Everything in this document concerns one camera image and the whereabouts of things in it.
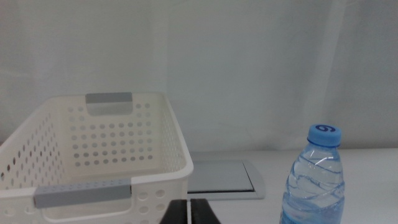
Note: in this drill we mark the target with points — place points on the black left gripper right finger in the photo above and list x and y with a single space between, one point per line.
202 214

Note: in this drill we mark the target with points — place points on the white perforated plastic basket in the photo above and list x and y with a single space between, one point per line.
102 140

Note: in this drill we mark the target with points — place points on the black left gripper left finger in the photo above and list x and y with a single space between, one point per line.
178 214

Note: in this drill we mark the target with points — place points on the white fabric curtain backdrop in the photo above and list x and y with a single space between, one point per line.
217 62

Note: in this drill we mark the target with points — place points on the clear water bottle blue cap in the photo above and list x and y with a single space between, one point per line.
314 186

